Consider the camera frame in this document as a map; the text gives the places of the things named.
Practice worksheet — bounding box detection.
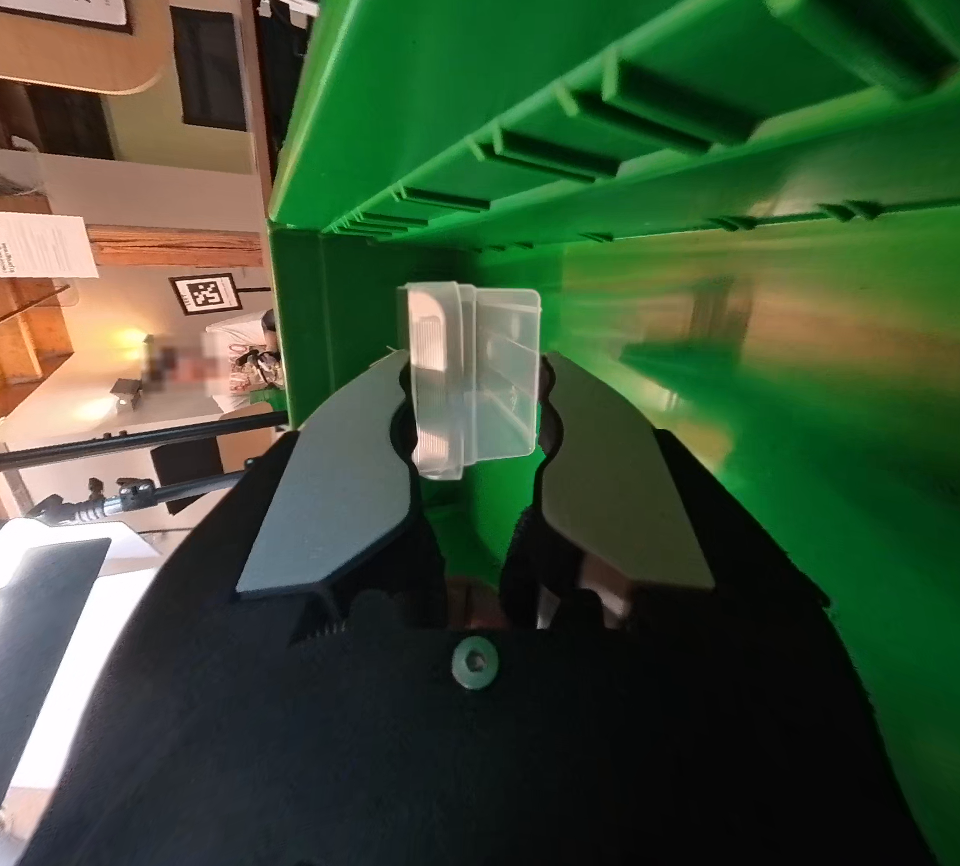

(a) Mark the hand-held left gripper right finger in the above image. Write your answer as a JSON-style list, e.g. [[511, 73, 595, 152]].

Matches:
[[537, 350, 717, 626]]

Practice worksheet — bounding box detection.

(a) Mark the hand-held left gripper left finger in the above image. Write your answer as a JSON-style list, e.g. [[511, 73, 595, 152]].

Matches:
[[234, 350, 423, 597]]

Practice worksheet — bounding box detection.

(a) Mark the clear plastic drawer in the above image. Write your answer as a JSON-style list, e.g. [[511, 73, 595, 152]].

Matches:
[[396, 281, 543, 482]]

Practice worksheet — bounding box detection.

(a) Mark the green plastic bin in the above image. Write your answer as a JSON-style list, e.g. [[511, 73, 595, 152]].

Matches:
[[266, 0, 960, 866]]

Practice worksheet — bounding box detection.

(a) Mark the person's left hand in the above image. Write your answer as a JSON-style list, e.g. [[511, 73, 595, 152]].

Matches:
[[448, 573, 511, 631]]

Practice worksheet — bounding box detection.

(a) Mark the black light stand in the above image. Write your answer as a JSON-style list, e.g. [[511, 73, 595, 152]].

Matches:
[[30, 470, 252, 528]]

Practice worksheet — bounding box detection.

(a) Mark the black stand pole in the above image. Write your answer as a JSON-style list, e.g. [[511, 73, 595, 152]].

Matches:
[[0, 410, 290, 471]]

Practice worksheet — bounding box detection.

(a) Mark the black white marker sign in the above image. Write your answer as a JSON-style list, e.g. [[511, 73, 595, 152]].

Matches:
[[168, 272, 246, 317]]

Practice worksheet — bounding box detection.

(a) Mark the led light panel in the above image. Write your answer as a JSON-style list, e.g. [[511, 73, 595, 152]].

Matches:
[[0, 517, 162, 830]]

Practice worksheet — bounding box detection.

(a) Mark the white paper sheet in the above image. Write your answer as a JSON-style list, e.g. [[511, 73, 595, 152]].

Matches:
[[0, 212, 100, 280]]

